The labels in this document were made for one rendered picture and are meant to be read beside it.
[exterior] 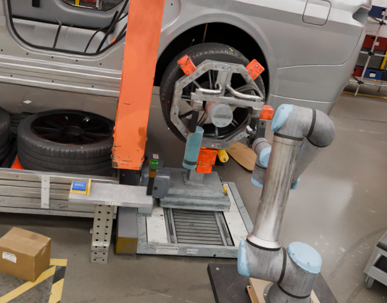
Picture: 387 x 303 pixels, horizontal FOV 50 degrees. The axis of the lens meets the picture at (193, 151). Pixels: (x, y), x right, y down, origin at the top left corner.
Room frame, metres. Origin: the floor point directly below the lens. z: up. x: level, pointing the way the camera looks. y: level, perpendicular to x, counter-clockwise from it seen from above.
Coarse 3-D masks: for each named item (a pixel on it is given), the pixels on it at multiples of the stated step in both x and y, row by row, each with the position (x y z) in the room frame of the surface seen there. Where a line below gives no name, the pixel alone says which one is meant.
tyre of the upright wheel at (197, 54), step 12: (192, 48) 2.58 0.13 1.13; (204, 48) 2.51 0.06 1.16; (216, 48) 2.51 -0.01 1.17; (228, 48) 2.58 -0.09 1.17; (192, 60) 2.41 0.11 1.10; (204, 60) 2.43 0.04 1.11; (216, 60) 2.45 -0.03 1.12; (228, 60) 2.46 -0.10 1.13; (240, 60) 2.48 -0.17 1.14; (168, 72) 2.49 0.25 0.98; (180, 72) 2.40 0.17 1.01; (168, 84) 2.39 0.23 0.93; (168, 96) 2.39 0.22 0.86; (264, 96) 2.53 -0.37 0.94; (168, 108) 2.39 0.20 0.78; (168, 120) 2.40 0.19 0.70; (180, 132) 2.42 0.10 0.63
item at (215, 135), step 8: (208, 72) 2.47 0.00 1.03; (232, 72) 2.50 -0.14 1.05; (208, 88) 2.51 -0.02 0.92; (184, 96) 2.43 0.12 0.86; (224, 96) 2.49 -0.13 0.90; (232, 104) 2.51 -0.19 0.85; (192, 112) 2.45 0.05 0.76; (232, 112) 2.72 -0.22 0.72; (240, 112) 2.63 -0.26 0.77; (248, 112) 2.52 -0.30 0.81; (184, 120) 2.54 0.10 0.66; (200, 120) 2.46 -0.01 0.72; (232, 120) 2.63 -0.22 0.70; (240, 120) 2.55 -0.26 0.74; (208, 128) 2.61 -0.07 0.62; (216, 128) 2.49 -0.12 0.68; (224, 128) 2.58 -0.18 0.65; (232, 128) 2.53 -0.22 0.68; (208, 136) 2.47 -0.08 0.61; (216, 136) 2.48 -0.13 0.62; (224, 136) 2.48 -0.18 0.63
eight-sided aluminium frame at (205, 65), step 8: (200, 64) 2.38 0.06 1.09; (208, 64) 2.35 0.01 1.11; (216, 64) 2.36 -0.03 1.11; (224, 64) 2.37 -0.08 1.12; (232, 64) 2.43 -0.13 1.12; (240, 64) 2.45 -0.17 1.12; (200, 72) 2.34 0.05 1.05; (240, 72) 2.39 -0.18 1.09; (184, 80) 2.32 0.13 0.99; (192, 80) 2.33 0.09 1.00; (248, 80) 2.41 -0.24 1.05; (176, 88) 2.31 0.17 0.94; (176, 96) 2.32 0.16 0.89; (176, 104) 2.32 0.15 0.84; (176, 112) 2.32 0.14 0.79; (176, 120) 2.32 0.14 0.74; (248, 120) 2.48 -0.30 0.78; (184, 128) 2.34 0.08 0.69; (240, 128) 2.47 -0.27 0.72; (184, 136) 2.34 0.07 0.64; (232, 136) 2.42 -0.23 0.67; (240, 136) 2.42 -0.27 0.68; (208, 144) 2.38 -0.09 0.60; (216, 144) 2.39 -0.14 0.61; (224, 144) 2.40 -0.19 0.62; (232, 144) 2.41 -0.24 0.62
